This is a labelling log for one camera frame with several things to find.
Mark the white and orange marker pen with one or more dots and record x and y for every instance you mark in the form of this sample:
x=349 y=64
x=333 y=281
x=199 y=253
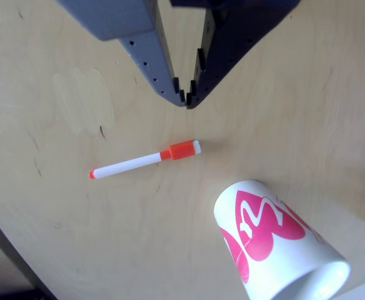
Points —
x=126 y=164

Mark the white mug with pink hearts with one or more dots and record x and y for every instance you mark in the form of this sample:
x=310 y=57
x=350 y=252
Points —
x=279 y=250

